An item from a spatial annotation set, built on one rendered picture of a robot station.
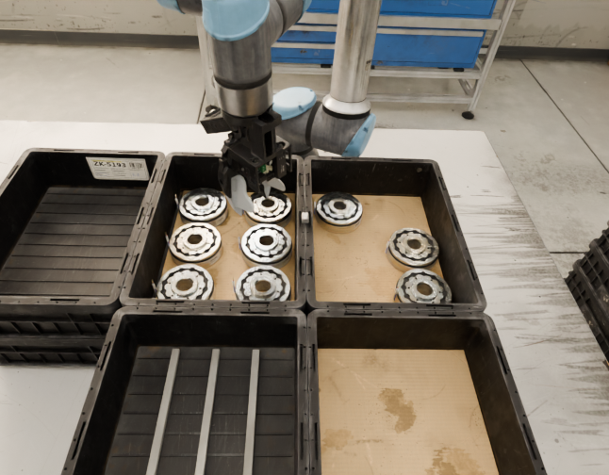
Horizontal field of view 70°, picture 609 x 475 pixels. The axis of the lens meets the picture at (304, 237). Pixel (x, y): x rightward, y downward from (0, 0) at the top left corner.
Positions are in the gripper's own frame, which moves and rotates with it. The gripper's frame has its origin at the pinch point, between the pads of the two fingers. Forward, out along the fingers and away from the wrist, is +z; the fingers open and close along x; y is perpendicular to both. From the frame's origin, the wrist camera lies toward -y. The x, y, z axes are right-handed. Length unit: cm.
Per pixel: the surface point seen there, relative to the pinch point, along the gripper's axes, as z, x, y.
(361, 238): 18.2, 19.5, 11.5
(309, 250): 7.1, 3.1, 11.6
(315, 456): 7.0, -20.8, 35.5
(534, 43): 109, 330, -59
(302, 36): 61, 140, -125
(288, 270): 17.1, 2.3, 6.8
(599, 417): 32, 27, 66
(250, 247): 13.7, -0.9, -0.9
